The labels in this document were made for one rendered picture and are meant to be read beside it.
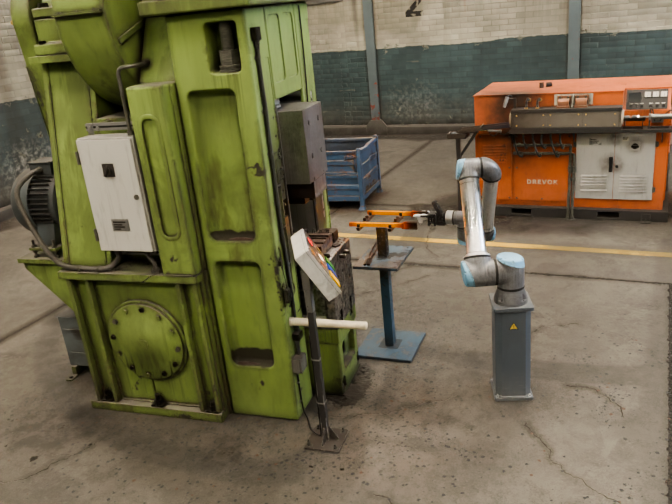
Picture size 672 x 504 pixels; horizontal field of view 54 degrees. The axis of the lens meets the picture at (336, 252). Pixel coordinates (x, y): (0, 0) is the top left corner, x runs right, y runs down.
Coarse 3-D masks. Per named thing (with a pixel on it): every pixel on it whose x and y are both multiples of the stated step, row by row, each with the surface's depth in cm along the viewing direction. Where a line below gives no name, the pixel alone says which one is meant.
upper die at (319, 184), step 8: (320, 176) 376; (288, 184) 371; (296, 184) 370; (304, 184) 368; (312, 184) 367; (320, 184) 376; (288, 192) 373; (296, 192) 372; (304, 192) 370; (312, 192) 369; (320, 192) 377
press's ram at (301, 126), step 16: (288, 112) 350; (304, 112) 351; (320, 112) 374; (288, 128) 354; (304, 128) 351; (320, 128) 374; (288, 144) 357; (304, 144) 354; (320, 144) 375; (288, 160) 360; (304, 160) 358; (320, 160) 376; (288, 176) 364; (304, 176) 361
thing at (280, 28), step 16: (272, 16) 345; (288, 16) 366; (272, 32) 346; (288, 32) 366; (272, 48) 346; (288, 48) 366; (272, 64) 344; (288, 64) 367; (272, 80) 346; (288, 80) 365
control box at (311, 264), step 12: (300, 240) 331; (300, 252) 317; (312, 252) 318; (300, 264) 315; (312, 264) 316; (324, 264) 330; (312, 276) 318; (324, 276) 319; (324, 288) 321; (336, 288) 321
